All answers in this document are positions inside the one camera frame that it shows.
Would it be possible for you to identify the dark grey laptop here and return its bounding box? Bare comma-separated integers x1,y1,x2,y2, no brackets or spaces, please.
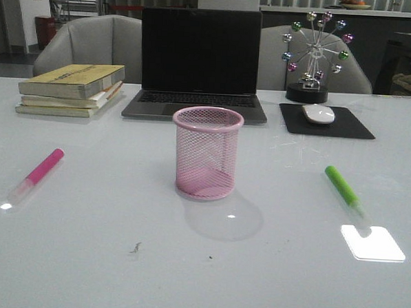
121,7,266,125

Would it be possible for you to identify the dark side table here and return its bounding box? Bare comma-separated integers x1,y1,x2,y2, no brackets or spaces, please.
373,32,411,94

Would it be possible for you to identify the green highlighter pen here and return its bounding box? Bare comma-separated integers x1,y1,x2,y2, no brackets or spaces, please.
324,165,373,238

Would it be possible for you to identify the top yellow book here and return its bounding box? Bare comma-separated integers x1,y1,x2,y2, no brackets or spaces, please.
18,64,125,99

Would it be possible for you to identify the ferris wheel desk ornament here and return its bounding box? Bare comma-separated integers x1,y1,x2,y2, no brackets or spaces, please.
282,11,350,104

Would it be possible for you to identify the black mouse pad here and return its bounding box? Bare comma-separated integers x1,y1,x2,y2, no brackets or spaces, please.
277,103,378,140

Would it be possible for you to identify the fruit bowl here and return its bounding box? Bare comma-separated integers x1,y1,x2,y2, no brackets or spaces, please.
339,0,370,10

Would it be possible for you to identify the pink highlighter pen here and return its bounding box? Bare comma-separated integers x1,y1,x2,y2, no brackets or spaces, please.
4,148,64,210

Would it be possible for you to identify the grey armchair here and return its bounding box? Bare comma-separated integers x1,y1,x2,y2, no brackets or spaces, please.
32,14,143,83
257,25,372,94

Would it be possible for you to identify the cream book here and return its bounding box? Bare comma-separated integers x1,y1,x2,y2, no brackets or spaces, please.
21,81,123,110
15,93,119,118

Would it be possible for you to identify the middle cream book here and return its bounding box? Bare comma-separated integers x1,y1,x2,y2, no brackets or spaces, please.
21,81,123,110

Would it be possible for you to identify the left grey armchair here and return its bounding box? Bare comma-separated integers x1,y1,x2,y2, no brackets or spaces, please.
32,14,143,83

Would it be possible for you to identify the bottom cream book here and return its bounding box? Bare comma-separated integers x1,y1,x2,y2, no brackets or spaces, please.
15,93,119,118

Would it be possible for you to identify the red bin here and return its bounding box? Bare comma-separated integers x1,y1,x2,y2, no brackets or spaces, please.
34,16,56,50

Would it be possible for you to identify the white computer mouse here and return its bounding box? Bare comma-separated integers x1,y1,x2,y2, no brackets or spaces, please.
302,103,336,125

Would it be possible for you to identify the right grey armchair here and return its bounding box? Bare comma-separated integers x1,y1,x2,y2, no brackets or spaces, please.
257,25,372,94

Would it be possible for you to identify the pink mesh pen holder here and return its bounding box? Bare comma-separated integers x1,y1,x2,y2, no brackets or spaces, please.
173,106,244,201

